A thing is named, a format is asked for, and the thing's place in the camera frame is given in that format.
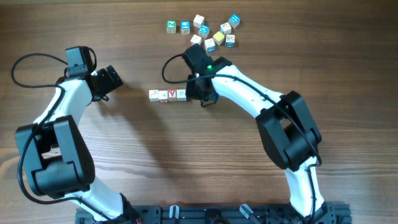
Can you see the plain top wooden block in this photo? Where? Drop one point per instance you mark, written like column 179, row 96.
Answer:
column 198, row 21

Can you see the blue sided wooden block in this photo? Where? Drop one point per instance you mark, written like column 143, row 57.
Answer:
column 210, row 45

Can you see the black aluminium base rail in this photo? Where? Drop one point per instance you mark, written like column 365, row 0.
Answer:
column 274, row 213

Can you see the red bottom wooden block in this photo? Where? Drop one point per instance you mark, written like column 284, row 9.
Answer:
column 163, row 96

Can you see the blue top corner block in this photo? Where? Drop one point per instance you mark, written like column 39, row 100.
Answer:
column 234, row 21

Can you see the blue edged picture block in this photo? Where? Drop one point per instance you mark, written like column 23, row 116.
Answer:
column 225, row 28

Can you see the blue L letter block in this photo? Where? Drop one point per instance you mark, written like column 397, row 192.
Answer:
column 185, row 27

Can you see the green N letter block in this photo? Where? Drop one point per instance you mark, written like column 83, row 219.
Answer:
column 171, row 26

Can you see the red edged wooden block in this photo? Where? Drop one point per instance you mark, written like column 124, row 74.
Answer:
column 196, row 39

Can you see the white bird picture block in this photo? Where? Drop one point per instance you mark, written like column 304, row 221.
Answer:
column 181, row 95

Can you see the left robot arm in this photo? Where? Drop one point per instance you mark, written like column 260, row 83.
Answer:
column 55, row 164

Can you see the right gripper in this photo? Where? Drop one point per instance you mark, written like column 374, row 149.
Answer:
column 191, row 93

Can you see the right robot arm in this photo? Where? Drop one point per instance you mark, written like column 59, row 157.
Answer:
column 288, row 132

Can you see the blue D letter block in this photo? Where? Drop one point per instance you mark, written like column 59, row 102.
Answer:
column 204, row 31

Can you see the blue picture wooden block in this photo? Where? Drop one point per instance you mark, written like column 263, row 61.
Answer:
column 230, row 40

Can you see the red V letter block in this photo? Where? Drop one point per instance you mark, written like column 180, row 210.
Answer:
column 172, row 95

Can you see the yellow top wooden block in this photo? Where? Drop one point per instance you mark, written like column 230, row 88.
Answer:
column 218, row 38

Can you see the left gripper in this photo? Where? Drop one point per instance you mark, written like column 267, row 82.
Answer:
column 110, row 84

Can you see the plain beige wooden block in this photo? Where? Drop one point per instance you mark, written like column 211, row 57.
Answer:
column 153, row 95

